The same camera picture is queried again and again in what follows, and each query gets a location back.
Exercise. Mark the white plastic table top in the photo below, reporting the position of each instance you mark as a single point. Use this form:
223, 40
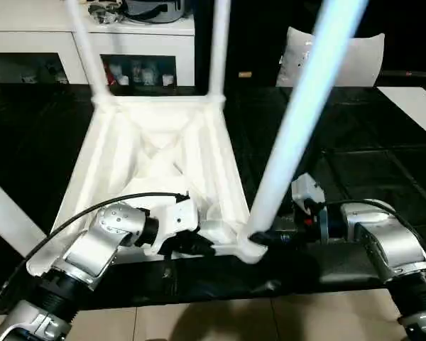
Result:
110, 149

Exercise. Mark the white plastic table leg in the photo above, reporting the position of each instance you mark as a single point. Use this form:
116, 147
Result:
88, 46
7, 213
218, 46
298, 106

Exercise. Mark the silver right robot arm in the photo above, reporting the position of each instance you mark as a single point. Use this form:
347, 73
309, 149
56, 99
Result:
394, 241

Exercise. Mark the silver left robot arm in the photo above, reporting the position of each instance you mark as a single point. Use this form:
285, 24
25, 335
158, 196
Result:
88, 241

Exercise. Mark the black table mat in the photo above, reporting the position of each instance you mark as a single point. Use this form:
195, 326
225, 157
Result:
358, 142

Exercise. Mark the white flat board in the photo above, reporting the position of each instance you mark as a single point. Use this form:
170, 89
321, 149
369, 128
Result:
415, 106

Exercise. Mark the grey cushion with metal fittings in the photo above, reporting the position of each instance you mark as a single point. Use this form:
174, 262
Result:
358, 60

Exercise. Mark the black bar with red light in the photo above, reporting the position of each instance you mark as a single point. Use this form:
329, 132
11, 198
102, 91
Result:
412, 74

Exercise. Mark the white glass-door cabinet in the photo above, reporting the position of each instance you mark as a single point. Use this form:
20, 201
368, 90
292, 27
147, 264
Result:
32, 42

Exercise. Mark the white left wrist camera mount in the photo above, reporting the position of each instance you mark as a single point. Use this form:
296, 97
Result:
177, 216

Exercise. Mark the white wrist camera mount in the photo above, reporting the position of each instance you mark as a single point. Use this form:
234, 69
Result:
177, 216
309, 192

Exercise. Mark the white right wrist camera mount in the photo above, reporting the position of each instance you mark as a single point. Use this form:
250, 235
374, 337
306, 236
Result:
309, 192

